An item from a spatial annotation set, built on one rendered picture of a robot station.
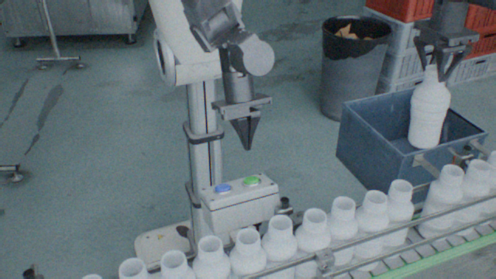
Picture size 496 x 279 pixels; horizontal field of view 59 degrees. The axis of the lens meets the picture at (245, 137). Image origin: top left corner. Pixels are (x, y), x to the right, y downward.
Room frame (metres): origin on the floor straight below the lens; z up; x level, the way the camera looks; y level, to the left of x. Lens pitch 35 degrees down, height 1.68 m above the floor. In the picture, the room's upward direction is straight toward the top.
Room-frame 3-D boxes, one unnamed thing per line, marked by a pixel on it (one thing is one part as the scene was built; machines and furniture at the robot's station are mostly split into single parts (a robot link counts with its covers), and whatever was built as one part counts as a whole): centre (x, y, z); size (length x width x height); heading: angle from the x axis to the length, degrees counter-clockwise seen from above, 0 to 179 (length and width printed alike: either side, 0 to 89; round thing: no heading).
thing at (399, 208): (0.59, -0.28, 1.08); 0.06 x 0.06 x 0.17
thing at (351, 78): (2.75, -0.72, 0.32); 0.45 x 0.45 x 0.64
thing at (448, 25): (0.76, -0.36, 1.41); 0.10 x 0.07 x 0.07; 20
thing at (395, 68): (3.05, -1.19, 0.33); 0.61 x 0.41 x 0.22; 118
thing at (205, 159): (1.12, 0.13, 0.74); 0.11 x 0.11 x 0.40; 22
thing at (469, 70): (3.41, -1.80, 0.11); 0.61 x 0.41 x 0.22; 115
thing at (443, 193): (0.63, -0.39, 1.08); 0.06 x 0.06 x 0.17
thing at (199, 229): (1.12, 0.13, 0.49); 0.13 x 0.13 x 0.40; 22
